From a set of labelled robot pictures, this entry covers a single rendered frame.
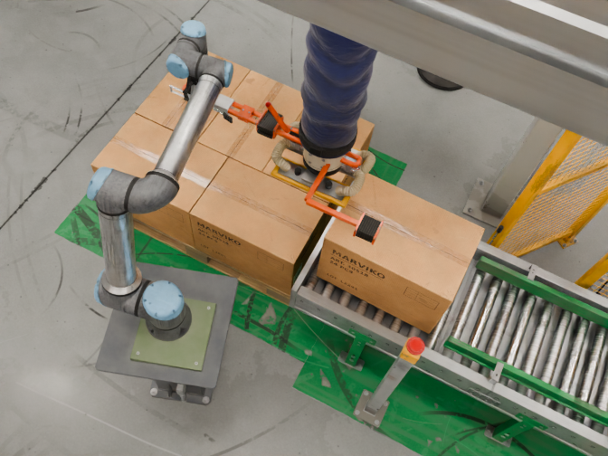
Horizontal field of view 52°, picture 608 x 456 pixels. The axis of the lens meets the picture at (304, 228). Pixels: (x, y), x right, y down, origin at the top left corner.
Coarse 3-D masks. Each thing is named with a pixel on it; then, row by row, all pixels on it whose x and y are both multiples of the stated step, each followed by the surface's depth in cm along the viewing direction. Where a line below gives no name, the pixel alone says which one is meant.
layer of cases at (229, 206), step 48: (240, 96) 353; (288, 96) 356; (144, 144) 333; (240, 144) 337; (192, 192) 320; (240, 192) 322; (288, 192) 324; (192, 240) 341; (240, 240) 312; (288, 240) 311; (288, 288) 332
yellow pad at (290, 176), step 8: (288, 160) 259; (280, 168) 257; (296, 168) 254; (304, 168) 257; (280, 176) 255; (288, 176) 255; (296, 176) 255; (296, 184) 254; (304, 184) 254; (328, 184) 251; (336, 184) 255; (344, 184) 256; (320, 192) 253; (328, 192) 253; (328, 200) 252; (336, 200) 251; (344, 200) 252
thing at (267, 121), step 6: (264, 114) 254; (270, 114) 254; (258, 120) 251; (264, 120) 253; (270, 120) 253; (276, 120) 253; (258, 126) 250; (264, 126) 251; (270, 126) 252; (276, 126) 250; (258, 132) 254; (264, 132) 253; (270, 132) 250
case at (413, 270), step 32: (384, 192) 280; (384, 224) 272; (416, 224) 273; (448, 224) 274; (320, 256) 283; (352, 256) 268; (384, 256) 264; (416, 256) 266; (448, 256) 267; (352, 288) 293; (384, 288) 277; (416, 288) 262; (448, 288) 259; (416, 320) 286
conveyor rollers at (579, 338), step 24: (312, 288) 299; (360, 312) 294; (384, 312) 296; (480, 312) 300; (504, 312) 300; (528, 312) 300; (552, 312) 303; (408, 336) 291; (432, 336) 291; (456, 336) 292; (480, 336) 293; (576, 336) 297; (600, 336) 297; (504, 360) 290; (528, 360) 289; (552, 360) 289; (576, 360) 290; (504, 384) 282; (600, 408) 281; (600, 432) 275
